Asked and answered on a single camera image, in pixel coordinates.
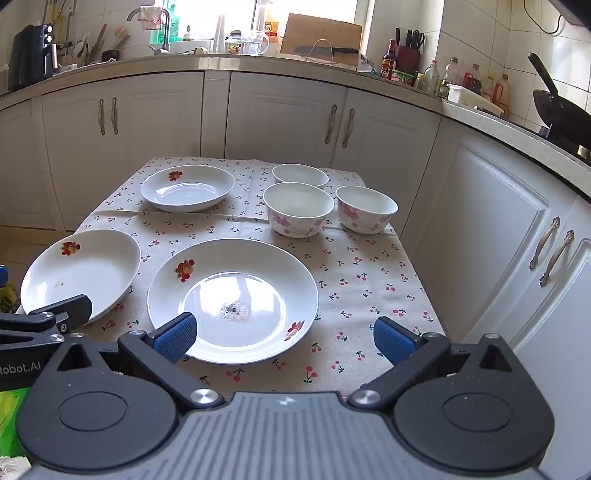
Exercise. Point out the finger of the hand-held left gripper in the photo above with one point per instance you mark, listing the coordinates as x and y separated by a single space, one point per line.
2 276
62 310

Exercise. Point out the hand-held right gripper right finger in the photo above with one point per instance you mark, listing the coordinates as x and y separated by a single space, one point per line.
397 340

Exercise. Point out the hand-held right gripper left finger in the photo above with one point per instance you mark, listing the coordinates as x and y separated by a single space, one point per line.
178 337

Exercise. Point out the white fruit print plate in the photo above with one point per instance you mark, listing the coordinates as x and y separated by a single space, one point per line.
189 189
258 267
83 272

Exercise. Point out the white pink floral bowl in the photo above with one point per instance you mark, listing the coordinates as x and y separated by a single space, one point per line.
300 174
367 207
298 207

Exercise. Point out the yellow plastic bag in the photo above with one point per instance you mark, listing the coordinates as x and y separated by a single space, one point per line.
7 300

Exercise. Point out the green carton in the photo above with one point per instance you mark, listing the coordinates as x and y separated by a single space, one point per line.
10 415

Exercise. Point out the cherry print tablecloth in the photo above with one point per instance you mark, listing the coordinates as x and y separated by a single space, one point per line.
360 286

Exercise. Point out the black air fryer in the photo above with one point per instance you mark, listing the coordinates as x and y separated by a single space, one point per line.
30 57

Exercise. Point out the utensil holder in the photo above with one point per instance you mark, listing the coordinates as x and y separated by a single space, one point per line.
76 57

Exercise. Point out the black bowl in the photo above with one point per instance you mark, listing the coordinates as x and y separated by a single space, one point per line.
111 55

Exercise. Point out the white plastic tray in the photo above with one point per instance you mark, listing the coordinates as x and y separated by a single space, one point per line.
466 97

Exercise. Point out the wooden spatula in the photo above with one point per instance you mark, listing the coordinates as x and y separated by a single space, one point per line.
98 40

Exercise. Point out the small glass jar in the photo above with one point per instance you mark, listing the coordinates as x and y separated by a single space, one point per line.
419 82

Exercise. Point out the green seasoning box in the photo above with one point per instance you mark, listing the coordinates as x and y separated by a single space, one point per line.
402 77

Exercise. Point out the gas stove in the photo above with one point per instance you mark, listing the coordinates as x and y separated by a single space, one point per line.
577 147

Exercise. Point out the clear glass bottle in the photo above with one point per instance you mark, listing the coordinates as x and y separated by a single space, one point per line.
432 78

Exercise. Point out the dish brush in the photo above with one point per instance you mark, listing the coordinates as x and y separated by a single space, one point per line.
121 38

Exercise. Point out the small plastic bottle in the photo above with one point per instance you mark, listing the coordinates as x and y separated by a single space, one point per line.
488 87

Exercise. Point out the orange oil bottle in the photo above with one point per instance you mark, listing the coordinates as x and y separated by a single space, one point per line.
502 92

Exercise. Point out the red label bottle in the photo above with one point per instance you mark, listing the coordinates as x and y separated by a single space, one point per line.
472 81

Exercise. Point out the beige kitchen counter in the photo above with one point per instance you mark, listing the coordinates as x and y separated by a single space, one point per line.
207 63

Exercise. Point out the dark sauce bottle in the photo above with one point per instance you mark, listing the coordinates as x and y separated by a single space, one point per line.
388 62

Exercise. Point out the black wok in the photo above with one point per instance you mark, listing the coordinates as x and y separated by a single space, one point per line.
558 110

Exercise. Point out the dark red knife block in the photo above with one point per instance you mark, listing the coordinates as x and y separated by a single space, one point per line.
408 57

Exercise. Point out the metal sink faucet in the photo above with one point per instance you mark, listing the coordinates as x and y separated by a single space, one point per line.
162 27

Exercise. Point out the floral label glass jar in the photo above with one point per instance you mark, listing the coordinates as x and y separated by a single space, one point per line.
234 44

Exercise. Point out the pink dish cloth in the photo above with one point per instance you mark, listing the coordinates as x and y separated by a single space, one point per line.
152 17

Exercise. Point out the black cleaver knife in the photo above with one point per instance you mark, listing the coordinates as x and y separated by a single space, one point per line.
325 50

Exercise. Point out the clear glass pitcher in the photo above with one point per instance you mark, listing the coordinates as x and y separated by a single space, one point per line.
254 45

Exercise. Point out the tall clear bottle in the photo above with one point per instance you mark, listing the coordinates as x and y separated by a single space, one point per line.
220 34

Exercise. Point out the wooden cutting board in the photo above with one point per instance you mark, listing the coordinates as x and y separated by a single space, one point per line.
323 30

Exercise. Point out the orange label bottle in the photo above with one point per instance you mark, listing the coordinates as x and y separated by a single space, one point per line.
272 25

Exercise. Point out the black range hood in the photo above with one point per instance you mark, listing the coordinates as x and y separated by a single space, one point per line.
577 9

